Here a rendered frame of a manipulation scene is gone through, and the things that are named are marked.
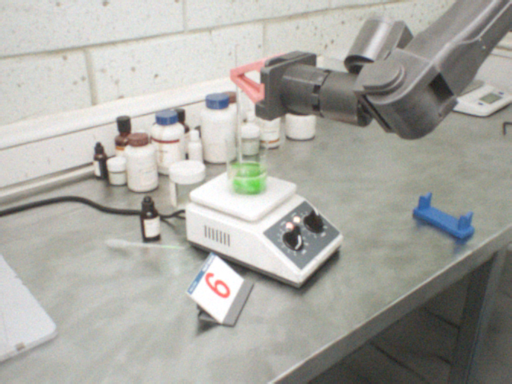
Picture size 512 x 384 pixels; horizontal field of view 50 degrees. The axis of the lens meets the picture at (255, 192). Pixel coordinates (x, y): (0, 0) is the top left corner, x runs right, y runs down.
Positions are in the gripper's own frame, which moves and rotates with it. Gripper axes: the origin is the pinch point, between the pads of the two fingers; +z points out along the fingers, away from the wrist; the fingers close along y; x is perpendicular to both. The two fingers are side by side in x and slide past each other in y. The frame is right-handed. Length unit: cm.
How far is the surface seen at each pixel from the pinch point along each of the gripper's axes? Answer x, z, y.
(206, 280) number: 22.7, -6.1, 14.0
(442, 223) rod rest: 25.1, -22.9, -22.9
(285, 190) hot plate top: 17.2, -5.3, -4.2
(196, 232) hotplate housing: 22.8, 3.1, 6.1
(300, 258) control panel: 22.4, -13.0, 2.7
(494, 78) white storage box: 23, -5, -105
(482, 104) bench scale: 24, -9, -84
